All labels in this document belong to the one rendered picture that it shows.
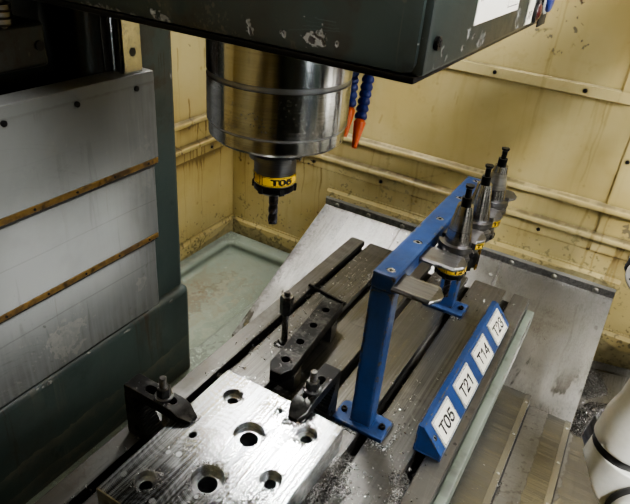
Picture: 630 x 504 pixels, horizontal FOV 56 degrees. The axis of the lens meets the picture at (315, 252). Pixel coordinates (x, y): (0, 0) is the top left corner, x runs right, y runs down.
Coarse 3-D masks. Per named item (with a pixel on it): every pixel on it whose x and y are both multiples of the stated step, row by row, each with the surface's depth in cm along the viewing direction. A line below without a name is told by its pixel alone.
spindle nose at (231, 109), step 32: (224, 64) 58; (256, 64) 57; (288, 64) 56; (320, 64) 57; (224, 96) 60; (256, 96) 58; (288, 96) 58; (320, 96) 59; (224, 128) 62; (256, 128) 60; (288, 128) 60; (320, 128) 61
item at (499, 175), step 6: (498, 168) 112; (504, 168) 112; (492, 174) 114; (498, 174) 113; (504, 174) 113; (492, 180) 114; (498, 180) 113; (504, 180) 113; (492, 186) 114; (498, 186) 113; (504, 186) 114; (492, 192) 114; (498, 192) 114; (504, 192) 114; (492, 198) 114; (498, 198) 114; (504, 198) 115
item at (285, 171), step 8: (296, 160) 70; (256, 168) 69; (264, 168) 68; (272, 168) 68; (280, 168) 68; (288, 168) 68; (264, 176) 68; (272, 176) 68; (280, 176) 68; (288, 176) 69
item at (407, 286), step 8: (400, 280) 89; (408, 280) 89; (416, 280) 90; (392, 288) 87; (400, 288) 87; (408, 288) 87; (416, 288) 88; (424, 288) 88; (432, 288) 88; (440, 288) 88; (408, 296) 86; (416, 296) 86; (424, 296) 86; (432, 296) 86; (440, 296) 87
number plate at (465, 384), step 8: (464, 368) 113; (464, 376) 112; (472, 376) 114; (456, 384) 109; (464, 384) 111; (472, 384) 113; (456, 392) 108; (464, 392) 110; (472, 392) 112; (464, 400) 109
